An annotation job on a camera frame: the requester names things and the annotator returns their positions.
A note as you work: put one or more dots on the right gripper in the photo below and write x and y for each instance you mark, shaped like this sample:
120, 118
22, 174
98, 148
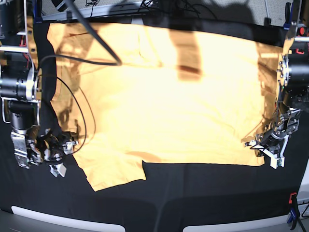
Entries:
29, 148

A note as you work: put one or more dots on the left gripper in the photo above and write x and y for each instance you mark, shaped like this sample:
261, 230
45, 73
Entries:
285, 122

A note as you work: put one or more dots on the yellow t-shirt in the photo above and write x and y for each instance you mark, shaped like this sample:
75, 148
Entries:
178, 97

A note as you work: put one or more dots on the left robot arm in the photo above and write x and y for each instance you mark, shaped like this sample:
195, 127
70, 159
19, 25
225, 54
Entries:
292, 95

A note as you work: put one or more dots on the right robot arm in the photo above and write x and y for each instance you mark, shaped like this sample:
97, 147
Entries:
21, 93

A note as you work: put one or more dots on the blue red clamp bottom right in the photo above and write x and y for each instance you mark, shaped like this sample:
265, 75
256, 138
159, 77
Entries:
294, 211

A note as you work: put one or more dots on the black table cloth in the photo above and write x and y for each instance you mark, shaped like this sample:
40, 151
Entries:
172, 197

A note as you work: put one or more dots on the right red black clamp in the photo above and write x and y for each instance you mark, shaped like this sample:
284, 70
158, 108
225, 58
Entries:
302, 38

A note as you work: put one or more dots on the blue clamp top right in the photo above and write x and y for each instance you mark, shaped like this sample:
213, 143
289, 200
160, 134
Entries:
291, 12

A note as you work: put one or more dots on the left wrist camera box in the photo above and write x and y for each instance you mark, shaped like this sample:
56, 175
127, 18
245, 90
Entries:
276, 153

